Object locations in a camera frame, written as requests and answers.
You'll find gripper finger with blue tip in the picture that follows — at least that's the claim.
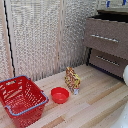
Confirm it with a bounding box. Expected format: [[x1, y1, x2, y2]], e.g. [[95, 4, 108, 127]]
[[106, 0, 111, 9], [122, 0, 128, 6]]

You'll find brown drawer cabinet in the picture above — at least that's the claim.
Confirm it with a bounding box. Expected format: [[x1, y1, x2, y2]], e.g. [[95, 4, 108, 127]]
[[82, 9, 128, 83]]

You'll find beige woven folding screen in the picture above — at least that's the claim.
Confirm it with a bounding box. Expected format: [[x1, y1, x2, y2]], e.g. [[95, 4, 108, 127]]
[[0, 0, 101, 82]]

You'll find yellow red snack bag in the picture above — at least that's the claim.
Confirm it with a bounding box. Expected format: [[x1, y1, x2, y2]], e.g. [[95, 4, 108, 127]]
[[64, 66, 82, 96]]

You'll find red plastic bowl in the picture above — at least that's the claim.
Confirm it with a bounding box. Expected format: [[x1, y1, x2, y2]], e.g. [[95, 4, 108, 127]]
[[50, 86, 71, 105]]

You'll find red shopping basket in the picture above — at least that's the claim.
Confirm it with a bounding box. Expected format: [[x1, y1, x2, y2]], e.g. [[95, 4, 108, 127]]
[[0, 75, 50, 128]]

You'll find silver drawer handle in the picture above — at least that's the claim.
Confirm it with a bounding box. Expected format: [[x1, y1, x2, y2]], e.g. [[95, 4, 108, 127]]
[[90, 33, 120, 43], [95, 54, 121, 67]]

